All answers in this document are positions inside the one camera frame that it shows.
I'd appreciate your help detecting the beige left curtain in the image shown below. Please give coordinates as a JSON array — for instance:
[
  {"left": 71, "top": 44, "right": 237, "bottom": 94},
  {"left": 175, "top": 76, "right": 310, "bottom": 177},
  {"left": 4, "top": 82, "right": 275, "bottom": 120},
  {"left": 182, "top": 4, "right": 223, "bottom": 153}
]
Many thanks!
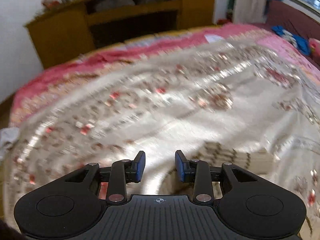
[{"left": 233, "top": 0, "right": 267, "bottom": 24}]

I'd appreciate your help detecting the beige striped knit sweater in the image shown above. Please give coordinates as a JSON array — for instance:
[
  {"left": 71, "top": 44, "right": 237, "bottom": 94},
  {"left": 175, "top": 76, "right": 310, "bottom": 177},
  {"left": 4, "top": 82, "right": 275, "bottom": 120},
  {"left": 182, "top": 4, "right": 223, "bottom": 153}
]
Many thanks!
[{"left": 159, "top": 142, "right": 273, "bottom": 196}]

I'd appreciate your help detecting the blue garment on bed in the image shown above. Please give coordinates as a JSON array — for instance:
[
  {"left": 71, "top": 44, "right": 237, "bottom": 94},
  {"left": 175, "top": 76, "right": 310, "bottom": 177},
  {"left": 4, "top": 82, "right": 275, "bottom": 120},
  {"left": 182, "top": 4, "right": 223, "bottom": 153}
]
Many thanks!
[{"left": 271, "top": 25, "right": 311, "bottom": 56}]

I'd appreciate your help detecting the floral satin bedspread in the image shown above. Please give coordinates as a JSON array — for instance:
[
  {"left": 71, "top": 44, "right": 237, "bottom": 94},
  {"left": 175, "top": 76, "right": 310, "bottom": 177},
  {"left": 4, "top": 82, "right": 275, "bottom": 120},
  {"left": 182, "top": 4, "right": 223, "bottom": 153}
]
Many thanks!
[{"left": 1, "top": 24, "right": 319, "bottom": 239}]

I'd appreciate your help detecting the wooden side cabinet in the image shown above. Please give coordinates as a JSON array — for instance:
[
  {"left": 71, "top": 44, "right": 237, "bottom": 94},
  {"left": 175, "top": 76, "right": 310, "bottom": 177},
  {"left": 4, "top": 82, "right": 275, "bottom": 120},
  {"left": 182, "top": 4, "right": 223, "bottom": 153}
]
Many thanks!
[{"left": 25, "top": 0, "right": 216, "bottom": 68}]

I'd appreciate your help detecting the green bottle by wall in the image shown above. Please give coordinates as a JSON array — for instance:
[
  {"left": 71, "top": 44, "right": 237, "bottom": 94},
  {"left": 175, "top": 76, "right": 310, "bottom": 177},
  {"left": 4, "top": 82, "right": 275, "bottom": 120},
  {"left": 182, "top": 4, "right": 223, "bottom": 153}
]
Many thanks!
[{"left": 226, "top": 0, "right": 235, "bottom": 22}]

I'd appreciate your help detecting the dark red headboard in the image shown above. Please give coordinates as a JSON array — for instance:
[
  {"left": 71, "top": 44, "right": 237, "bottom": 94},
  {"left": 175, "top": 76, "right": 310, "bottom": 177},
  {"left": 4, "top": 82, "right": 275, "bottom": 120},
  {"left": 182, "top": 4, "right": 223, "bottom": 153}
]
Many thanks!
[{"left": 266, "top": 0, "right": 320, "bottom": 40}]

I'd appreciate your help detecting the pink floral folded quilt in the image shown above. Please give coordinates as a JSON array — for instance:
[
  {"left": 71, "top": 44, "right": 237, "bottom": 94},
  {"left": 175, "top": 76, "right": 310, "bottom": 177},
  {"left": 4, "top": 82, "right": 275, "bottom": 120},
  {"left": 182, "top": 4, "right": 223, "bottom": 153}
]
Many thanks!
[{"left": 309, "top": 38, "right": 320, "bottom": 57}]

